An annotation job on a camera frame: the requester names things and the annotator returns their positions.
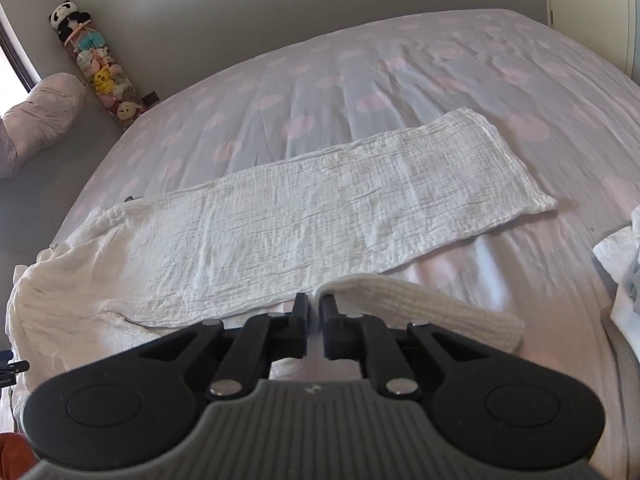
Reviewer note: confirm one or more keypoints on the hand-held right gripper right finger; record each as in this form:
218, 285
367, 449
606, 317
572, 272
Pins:
330, 321

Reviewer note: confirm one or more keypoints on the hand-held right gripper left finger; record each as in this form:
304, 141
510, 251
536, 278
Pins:
300, 321

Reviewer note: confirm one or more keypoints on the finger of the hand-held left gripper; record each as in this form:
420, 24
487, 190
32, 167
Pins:
15, 366

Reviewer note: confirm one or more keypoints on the white towel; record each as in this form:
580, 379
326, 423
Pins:
280, 220

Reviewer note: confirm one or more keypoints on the person's orange clothing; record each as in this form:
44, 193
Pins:
11, 457

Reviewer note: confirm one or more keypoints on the pink polka dot bed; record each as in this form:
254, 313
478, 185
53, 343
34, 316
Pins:
350, 80

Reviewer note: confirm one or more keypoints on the polka dot pillow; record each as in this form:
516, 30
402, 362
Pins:
40, 115

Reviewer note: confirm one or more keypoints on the small black box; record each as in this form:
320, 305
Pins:
150, 98

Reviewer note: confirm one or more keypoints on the patterned grey white cloth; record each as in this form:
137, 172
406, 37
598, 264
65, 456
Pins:
622, 270

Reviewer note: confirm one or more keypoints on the clear tube of plush toys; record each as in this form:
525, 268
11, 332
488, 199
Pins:
107, 77

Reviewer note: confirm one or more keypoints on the panda plush toy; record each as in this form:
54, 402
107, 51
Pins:
67, 16

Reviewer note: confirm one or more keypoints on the white door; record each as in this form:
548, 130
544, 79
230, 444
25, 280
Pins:
590, 5

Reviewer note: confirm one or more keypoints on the dark window frame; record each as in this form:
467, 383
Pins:
17, 55

